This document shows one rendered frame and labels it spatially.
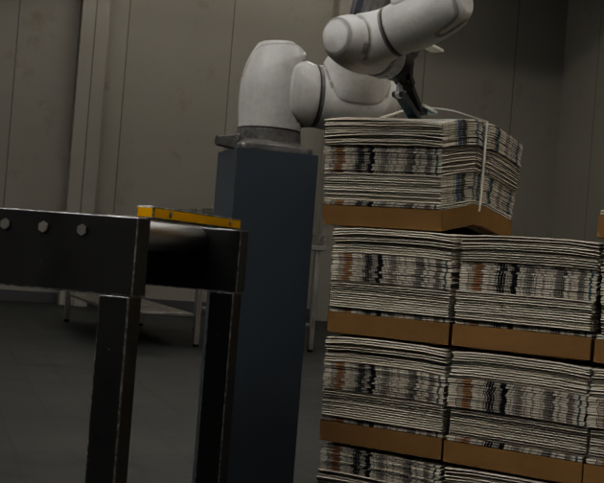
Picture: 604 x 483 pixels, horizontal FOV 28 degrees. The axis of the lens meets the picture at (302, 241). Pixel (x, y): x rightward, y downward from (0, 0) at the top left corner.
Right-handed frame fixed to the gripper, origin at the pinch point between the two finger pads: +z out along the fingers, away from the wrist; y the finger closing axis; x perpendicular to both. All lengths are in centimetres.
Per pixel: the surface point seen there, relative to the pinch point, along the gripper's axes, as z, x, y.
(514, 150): 15.0, 14.3, 13.1
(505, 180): 12.4, 14.1, 20.2
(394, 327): -17, 6, 55
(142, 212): -93, 1, 40
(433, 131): -20.1, 12.0, 15.0
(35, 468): 54, -159, 115
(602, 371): -17, 50, 59
